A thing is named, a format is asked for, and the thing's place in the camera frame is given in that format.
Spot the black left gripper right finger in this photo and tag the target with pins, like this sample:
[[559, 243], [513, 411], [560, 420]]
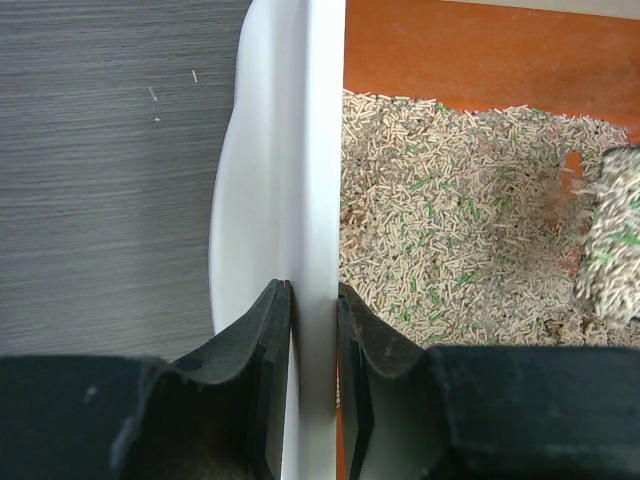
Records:
[[482, 412]]

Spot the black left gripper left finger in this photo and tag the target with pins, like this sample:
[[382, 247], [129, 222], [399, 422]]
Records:
[[215, 413]]

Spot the white orange litter box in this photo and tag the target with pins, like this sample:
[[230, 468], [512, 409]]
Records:
[[276, 209]]

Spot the litter clump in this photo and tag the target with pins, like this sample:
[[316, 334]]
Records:
[[607, 283]]

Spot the cat litter sand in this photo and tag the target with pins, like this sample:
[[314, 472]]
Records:
[[466, 227]]

